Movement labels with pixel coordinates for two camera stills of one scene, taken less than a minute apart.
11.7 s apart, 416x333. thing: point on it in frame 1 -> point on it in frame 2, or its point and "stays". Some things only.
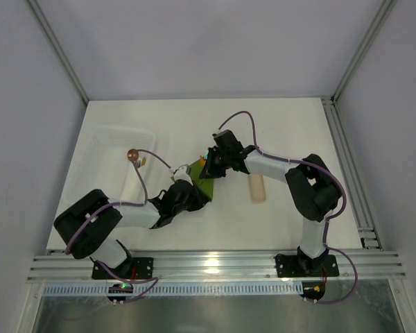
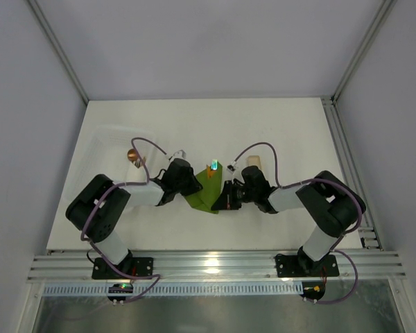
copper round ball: x=132 y=155 stays
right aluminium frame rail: x=367 y=229 stays
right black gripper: x=214 y=164 -> x=229 y=197
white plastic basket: x=123 y=162 stays
